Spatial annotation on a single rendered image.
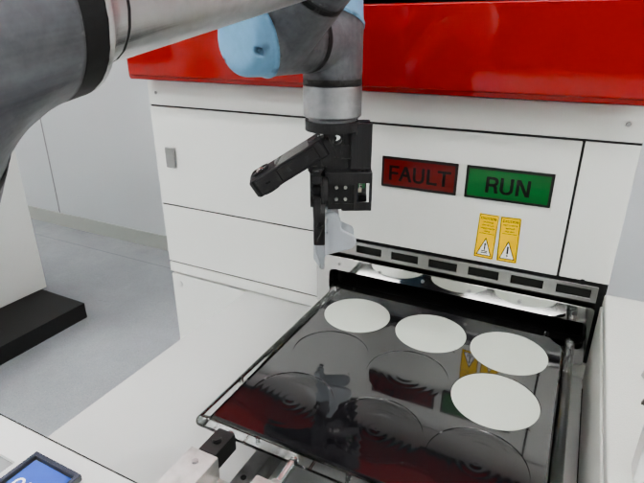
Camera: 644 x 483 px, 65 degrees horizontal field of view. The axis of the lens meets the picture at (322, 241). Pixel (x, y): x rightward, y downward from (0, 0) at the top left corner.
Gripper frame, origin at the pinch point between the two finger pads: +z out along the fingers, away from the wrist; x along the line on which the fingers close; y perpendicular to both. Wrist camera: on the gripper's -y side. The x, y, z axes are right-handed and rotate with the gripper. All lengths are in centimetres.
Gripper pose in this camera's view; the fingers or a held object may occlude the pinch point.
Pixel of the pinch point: (316, 260)
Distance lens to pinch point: 73.6
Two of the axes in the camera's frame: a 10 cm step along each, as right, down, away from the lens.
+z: 0.0, 9.2, 3.8
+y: 10.0, -0.1, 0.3
